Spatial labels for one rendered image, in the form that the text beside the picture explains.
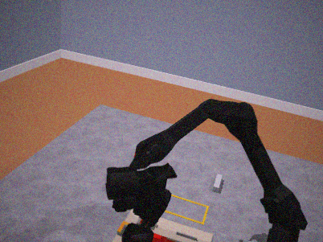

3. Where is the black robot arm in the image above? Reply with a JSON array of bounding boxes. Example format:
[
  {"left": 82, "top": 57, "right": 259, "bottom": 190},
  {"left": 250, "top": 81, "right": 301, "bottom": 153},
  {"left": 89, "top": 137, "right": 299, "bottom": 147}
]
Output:
[{"left": 106, "top": 99, "right": 308, "bottom": 242}]

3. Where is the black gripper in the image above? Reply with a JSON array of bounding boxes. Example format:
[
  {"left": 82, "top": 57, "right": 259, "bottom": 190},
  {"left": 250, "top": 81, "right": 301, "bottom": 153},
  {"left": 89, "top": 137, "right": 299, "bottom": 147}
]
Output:
[{"left": 121, "top": 189, "right": 171, "bottom": 242}]

